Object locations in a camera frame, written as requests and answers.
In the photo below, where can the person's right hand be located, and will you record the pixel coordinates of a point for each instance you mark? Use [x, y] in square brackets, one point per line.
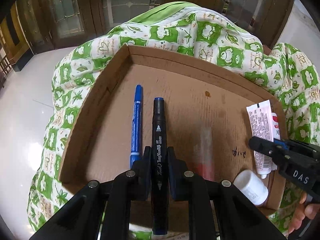
[297, 212]

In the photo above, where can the wooden chair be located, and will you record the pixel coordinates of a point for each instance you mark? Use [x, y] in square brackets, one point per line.
[3, 67]

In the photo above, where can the pink tube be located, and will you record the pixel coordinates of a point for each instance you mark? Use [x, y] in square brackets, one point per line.
[258, 125]

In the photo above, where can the black marker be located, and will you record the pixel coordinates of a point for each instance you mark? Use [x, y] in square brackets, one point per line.
[158, 142]

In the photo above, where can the wooden glass doors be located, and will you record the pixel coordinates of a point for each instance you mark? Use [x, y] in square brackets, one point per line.
[125, 5]

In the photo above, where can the blue pen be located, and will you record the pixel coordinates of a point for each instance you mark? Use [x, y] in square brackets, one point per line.
[136, 125]

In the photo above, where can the brown cardboard tray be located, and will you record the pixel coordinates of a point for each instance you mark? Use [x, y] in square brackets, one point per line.
[200, 110]

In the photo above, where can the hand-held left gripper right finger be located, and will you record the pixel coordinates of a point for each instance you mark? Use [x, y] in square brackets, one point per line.
[175, 175]

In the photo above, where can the small white bottle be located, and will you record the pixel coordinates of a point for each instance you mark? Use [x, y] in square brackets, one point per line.
[251, 187]

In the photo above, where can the white bottle with red print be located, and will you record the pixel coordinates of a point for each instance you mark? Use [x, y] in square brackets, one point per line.
[275, 122]

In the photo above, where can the green printed blanket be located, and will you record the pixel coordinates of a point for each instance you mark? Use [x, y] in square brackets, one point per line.
[207, 30]

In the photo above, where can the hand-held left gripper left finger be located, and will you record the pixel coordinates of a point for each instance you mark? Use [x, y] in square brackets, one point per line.
[146, 170]

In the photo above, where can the clear tube with red end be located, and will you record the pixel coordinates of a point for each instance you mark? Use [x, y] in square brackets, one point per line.
[206, 152]

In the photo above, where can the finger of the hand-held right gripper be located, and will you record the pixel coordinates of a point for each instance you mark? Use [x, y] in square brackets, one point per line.
[262, 147]
[280, 145]

